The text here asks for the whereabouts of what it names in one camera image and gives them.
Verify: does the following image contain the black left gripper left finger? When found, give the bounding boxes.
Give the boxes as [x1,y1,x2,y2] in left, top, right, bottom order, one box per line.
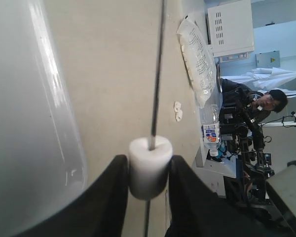
[18,155,128,237]

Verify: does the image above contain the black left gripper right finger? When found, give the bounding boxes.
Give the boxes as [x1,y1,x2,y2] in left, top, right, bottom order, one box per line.
[165,155,294,237]

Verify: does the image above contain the white marshmallow top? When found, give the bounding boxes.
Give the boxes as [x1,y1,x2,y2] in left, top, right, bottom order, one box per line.
[128,136,173,200]

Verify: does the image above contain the metal skewer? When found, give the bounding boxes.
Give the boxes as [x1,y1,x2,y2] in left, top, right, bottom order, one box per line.
[143,0,167,237]

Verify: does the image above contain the white rectangular plastic tray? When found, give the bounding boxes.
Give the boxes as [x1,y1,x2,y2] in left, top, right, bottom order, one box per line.
[0,0,87,237]

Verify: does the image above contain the black robot equipment in background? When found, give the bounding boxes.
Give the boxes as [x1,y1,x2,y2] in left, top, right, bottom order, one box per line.
[218,88,296,223]

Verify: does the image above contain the loose marshmallow piece lower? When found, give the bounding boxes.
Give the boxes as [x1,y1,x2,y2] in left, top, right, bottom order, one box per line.
[175,110,183,122]

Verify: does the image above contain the loose marshmallow piece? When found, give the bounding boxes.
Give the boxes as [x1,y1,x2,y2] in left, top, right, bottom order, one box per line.
[174,101,182,113]
[175,110,183,122]

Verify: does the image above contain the clear plastic water bottle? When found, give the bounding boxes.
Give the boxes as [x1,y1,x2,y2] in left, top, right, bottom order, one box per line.
[200,104,221,157]

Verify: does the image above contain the loose marshmallow piece upper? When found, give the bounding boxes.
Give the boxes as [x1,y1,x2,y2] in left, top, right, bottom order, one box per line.
[174,101,182,113]

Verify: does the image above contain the person with black hair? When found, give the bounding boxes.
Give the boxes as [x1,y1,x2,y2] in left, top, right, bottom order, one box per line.
[220,78,288,123]

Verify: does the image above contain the clear plastic marshmallow bag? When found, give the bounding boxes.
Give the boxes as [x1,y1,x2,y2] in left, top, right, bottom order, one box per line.
[177,19,216,108]

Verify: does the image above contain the white cloth pile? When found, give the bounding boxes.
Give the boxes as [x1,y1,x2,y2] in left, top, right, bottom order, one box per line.
[245,67,296,91]

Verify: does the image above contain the grey electrical cabinet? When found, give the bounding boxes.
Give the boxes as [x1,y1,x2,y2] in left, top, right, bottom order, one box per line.
[256,50,281,68]

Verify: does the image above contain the white microwave oven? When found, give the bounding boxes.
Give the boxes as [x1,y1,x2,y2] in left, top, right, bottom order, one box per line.
[207,0,255,62]

